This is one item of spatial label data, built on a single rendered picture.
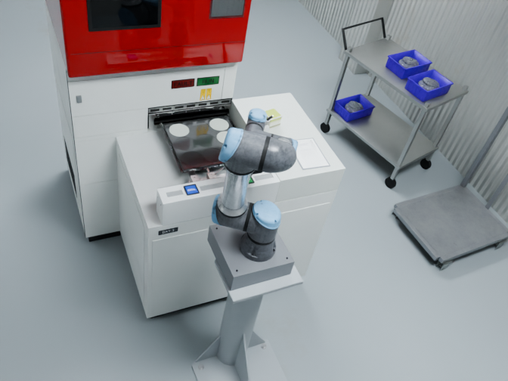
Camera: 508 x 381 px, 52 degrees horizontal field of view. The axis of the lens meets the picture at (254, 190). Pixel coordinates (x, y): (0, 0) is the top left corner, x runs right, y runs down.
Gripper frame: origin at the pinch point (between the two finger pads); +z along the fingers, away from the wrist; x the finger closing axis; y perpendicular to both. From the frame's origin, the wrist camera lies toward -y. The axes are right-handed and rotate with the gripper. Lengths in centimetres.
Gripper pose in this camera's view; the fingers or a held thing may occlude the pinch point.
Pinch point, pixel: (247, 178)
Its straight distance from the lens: 234.9
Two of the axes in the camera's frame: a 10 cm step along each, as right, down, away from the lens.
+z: -1.5, 7.0, 7.0
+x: -9.1, 1.8, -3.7
